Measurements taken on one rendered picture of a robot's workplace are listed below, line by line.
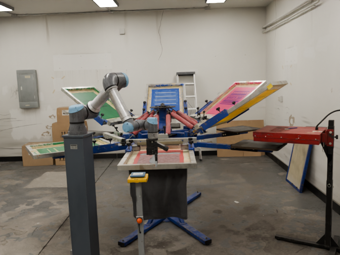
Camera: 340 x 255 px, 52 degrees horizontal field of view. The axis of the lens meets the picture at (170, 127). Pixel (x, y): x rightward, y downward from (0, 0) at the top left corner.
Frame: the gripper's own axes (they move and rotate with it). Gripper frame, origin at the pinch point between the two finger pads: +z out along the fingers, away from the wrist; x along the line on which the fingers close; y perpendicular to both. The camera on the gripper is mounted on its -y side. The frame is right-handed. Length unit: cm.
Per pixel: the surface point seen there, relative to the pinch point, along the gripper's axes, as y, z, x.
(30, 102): 285, -27, -461
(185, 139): -24, -4, -80
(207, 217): -47, 98, -138
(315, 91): -200, -40, -214
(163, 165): -4.5, 0.2, 1.9
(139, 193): 11.3, 14.4, 21.1
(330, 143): -150, -1, -52
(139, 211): 12.0, 27.4, 21.1
